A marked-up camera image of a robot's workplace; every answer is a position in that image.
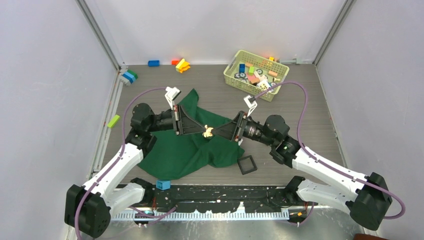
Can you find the yellow orange block stack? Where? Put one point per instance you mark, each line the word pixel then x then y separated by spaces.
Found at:
pixel 182 66

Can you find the blue green block stack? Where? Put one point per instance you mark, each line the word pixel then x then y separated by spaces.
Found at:
pixel 129 77

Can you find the green garment cloth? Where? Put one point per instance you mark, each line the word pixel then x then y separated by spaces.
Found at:
pixel 176 156

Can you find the blue block in basket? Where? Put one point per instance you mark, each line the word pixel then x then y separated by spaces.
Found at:
pixel 242 68

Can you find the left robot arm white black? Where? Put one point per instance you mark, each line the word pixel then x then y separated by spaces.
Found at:
pixel 90 207

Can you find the pale green plastic basket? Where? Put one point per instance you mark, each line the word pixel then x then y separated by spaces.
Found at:
pixel 264 69

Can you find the gold brooch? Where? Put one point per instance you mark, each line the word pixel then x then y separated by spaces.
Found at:
pixel 208 132

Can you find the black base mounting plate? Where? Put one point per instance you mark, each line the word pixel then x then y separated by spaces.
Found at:
pixel 222 199

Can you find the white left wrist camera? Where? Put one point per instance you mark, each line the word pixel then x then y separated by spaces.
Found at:
pixel 171 94

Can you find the white perforated block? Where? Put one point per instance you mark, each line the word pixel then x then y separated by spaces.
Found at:
pixel 264 85

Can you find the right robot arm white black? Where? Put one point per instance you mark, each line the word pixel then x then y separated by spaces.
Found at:
pixel 364 197

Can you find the blue brick block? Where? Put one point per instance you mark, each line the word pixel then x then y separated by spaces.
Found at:
pixel 153 63

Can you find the lime green block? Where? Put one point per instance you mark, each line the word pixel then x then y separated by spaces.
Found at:
pixel 113 121

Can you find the light blue cube block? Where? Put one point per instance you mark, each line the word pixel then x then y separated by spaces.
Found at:
pixel 163 185

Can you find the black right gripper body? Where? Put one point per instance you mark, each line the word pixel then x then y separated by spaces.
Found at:
pixel 239 135

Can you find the black square frame box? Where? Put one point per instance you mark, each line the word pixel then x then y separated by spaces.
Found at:
pixel 247 164

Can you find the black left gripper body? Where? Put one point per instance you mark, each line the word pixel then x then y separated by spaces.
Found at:
pixel 176 120

